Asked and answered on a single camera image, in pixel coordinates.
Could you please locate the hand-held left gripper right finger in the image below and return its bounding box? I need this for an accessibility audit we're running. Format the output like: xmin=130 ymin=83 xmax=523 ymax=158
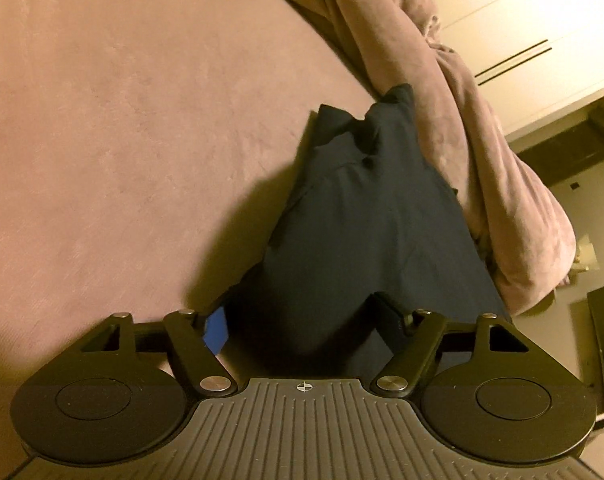
xmin=367 ymin=293 xmax=534 ymax=399

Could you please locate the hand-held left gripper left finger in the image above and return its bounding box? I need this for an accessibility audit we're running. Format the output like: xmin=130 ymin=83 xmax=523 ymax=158
xmin=76 ymin=307 xmax=236 ymax=395

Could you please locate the dark navy zip jacket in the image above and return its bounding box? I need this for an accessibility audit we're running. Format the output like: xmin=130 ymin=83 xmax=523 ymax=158
xmin=217 ymin=82 xmax=514 ymax=380

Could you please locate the pink crumpled duvet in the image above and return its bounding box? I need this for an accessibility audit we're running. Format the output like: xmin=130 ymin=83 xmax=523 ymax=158
xmin=287 ymin=0 xmax=578 ymax=317

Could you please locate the white wardrobe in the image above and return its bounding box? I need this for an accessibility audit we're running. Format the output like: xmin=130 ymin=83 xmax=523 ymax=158
xmin=416 ymin=0 xmax=604 ymax=140

